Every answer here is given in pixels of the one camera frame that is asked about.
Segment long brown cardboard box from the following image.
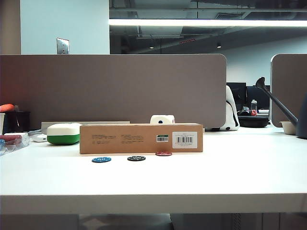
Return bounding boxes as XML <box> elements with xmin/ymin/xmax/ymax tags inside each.
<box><xmin>79</xmin><ymin>123</ymin><xmax>203</xmax><ymax>154</ymax></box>

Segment blue poker chip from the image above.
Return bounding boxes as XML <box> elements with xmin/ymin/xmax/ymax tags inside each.
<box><xmin>91</xmin><ymin>156</ymin><xmax>112</xmax><ymax>163</ymax></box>

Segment clear plastic chip tray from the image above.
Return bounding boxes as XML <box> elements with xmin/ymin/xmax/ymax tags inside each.
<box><xmin>0</xmin><ymin>132</ymin><xmax>31</xmax><ymax>157</ymax></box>

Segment large white die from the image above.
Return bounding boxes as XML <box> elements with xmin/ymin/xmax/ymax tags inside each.
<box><xmin>150</xmin><ymin>115</ymin><xmax>176</xmax><ymax>125</ymax></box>

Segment wide brown desk partition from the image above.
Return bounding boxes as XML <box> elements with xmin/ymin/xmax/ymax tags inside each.
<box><xmin>0</xmin><ymin>54</ymin><xmax>227</xmax><ymax>130</ymax></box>

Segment white and black figure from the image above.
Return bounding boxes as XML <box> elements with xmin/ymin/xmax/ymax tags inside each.
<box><xmin>219</xmin><ymin>85</ymin><xmax>241</xmax><ymax>131</ymax></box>

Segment black computer monitor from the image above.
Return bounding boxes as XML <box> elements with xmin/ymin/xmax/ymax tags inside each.
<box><xmin>246</xmin><ymin>85</ymin><xmax>271</xmax><ymax>111</ymax></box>
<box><xmin>226</xmin><ymin>82</ymin><xmax>248</xmax><ymax>112</ymax></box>

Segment green and white case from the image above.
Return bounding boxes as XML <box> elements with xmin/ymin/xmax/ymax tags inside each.
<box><xmin>46</xmin><ymin>122</ymin><xmax>81</xmax><ymax>145</ymax></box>

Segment red headphones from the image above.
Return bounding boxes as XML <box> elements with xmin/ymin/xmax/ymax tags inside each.
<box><xmin>240</xmin><ymin>109</ymin><xmax>258</xmax><ymax>117</ymax></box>

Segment black oval case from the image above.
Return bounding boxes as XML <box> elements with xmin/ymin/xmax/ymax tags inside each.
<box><xmin>237</xmin><ymin>115</ymin><xmax>270</xmax><ymax>128</ymax></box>

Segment white earbud case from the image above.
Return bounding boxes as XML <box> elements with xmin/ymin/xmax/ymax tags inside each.
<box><xmin>32</xmin><ymin>133</ymin><xmax>47</xmax><ymax>143</ymax></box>

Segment black cup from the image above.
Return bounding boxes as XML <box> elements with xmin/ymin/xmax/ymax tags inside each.
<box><xmin>4</xmin><ymin>110</ymin><xmax>31</xmax><ymax>134</ymax></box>

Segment small beige bowl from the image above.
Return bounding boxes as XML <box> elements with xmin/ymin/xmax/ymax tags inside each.
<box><xmin>279</xmin><ymin>120</ymin><xmax>298</xmax><ymax>135</ymax></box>

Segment narrow brown desk partition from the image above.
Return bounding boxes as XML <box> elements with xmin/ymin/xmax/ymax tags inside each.
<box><xmin>270</xmin><ymin>53</ymin><xmax>307</xmax><ymax>128</ymax></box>

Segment stack of red chips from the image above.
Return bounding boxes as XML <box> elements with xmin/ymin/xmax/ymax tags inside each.
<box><xmin>0</xmin><ymin>134</ymin><xmax>23</xmax><ymax>145</ymax></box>

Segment orange object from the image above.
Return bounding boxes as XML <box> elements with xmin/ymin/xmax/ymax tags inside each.
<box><xmin>0</xmin><ymin>103</ymin><xmax>15</xmax><ymax>113</ymax></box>

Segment dark grey watering can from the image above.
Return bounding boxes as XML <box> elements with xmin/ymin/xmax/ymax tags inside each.
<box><xmin>255</xmin><ymin>76</ymin><xmax>307</xmax><ymax>139</ymax></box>

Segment white cup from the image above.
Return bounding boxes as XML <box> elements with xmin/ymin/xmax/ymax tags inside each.
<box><xmin>0</xmin><ymin>112</ymin><xmax>6</xmax><ymax>136</ymax></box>

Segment metal wall switch plate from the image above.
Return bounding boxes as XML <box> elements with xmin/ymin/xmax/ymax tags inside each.
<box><xmin>56</xmin><ymin>37</ymin><xmax>70</xmax><ymax>55</ymax></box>

